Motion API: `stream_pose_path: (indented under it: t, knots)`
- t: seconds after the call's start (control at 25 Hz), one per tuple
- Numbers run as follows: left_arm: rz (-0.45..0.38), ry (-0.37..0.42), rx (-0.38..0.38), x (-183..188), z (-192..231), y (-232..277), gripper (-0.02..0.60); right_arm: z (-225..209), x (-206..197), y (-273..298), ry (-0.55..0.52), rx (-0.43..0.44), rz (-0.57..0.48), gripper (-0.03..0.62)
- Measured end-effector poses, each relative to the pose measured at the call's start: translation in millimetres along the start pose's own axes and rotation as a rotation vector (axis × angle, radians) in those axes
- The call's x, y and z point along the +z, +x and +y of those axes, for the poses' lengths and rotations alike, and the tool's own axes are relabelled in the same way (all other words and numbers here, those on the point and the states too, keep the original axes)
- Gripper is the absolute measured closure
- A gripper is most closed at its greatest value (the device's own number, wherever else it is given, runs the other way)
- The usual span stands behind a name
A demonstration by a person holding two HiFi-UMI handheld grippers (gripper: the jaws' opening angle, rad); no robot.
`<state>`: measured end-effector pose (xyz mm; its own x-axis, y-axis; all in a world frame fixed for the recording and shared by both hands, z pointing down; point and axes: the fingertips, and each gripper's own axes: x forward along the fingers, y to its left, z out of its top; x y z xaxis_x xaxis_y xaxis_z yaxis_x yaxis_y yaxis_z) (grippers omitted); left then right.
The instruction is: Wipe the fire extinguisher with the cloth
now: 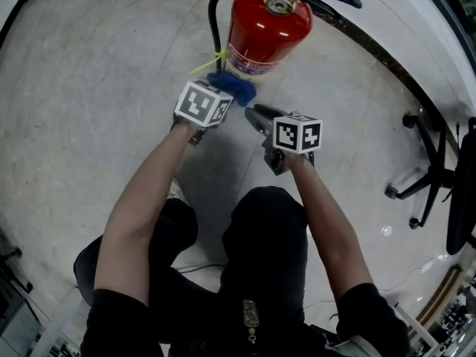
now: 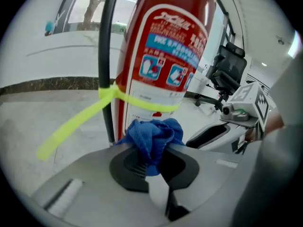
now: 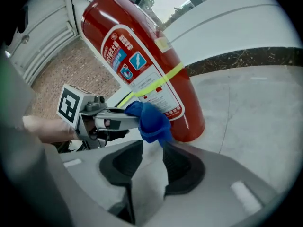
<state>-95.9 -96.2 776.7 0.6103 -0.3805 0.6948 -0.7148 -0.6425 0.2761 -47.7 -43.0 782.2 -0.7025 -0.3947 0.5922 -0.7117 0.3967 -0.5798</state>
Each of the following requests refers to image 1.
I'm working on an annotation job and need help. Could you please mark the person's right forearm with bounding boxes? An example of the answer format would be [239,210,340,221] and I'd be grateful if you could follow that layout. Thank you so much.
[284,150,375,304]

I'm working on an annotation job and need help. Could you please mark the black padded office chair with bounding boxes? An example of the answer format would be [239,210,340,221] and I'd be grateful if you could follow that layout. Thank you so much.
[0,247,34,293]

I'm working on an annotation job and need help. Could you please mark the person's left white shoe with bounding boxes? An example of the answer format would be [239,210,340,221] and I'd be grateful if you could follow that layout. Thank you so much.
[167,178,187,200]

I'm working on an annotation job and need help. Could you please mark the black window frame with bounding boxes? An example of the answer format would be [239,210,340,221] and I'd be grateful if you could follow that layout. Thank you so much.
[408,0,476,70]

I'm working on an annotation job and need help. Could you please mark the blue cloth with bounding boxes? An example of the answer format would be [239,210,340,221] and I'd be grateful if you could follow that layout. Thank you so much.
[206,71,257,107]

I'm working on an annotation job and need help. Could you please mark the white metal frame leg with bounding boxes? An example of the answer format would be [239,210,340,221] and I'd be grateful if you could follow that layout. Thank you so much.
[392,303,440,351]

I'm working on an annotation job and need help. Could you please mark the yellow-green zip tie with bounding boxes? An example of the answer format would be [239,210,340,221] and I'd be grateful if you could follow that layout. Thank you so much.
[190,49,228,74]

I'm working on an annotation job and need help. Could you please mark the person's black trousers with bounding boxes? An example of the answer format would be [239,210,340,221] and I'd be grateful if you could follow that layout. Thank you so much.
[73,186,309,349]

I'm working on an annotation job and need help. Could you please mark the white desk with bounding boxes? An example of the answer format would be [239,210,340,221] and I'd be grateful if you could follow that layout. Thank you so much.
[33,295,86,357]

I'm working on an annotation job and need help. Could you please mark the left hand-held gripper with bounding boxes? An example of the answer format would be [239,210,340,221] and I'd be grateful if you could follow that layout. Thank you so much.
[170,79,235,148]

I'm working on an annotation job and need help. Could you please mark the person's left forearm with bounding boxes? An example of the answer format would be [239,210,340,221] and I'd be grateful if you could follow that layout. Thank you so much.
[92,123,198,304]

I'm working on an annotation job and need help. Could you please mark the ornate hanging pendant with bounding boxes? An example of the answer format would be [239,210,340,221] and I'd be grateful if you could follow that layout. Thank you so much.
[242,299,260,345]

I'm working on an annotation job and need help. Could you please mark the black mesh office chair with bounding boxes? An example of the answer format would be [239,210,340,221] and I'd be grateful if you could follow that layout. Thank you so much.
[385,113,476,256]

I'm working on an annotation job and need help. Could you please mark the person's black shirt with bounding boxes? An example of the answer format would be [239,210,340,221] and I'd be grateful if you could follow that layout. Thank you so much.
[80,283,412,357]

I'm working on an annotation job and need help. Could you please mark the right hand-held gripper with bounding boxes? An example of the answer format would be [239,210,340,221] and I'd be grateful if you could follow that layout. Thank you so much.
[244,103,324,177]

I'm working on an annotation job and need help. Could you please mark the red fire extinguisher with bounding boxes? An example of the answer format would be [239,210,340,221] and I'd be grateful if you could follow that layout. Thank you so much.
[208,0,364,80]

